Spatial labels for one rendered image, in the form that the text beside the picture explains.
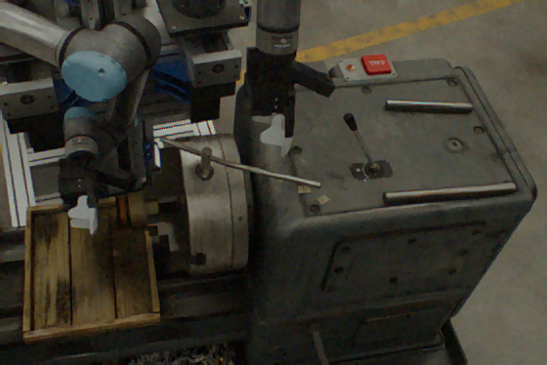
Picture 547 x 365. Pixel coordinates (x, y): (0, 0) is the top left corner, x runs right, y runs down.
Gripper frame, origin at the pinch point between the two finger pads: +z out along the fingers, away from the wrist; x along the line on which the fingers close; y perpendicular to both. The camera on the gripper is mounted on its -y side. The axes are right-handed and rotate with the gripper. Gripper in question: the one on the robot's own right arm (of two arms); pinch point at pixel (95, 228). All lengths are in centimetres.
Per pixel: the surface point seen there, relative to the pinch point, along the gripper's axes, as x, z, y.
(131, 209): 4.1, -1.3, -8.1
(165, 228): 2.9, 4.1, -14.9
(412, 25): -108, -188, -172
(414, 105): 20, -10, -73
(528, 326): -108, -4, -155
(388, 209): 18, 16, -59
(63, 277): -19.1, -0.3, 9.3
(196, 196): 14.0, 4.6, -21.5
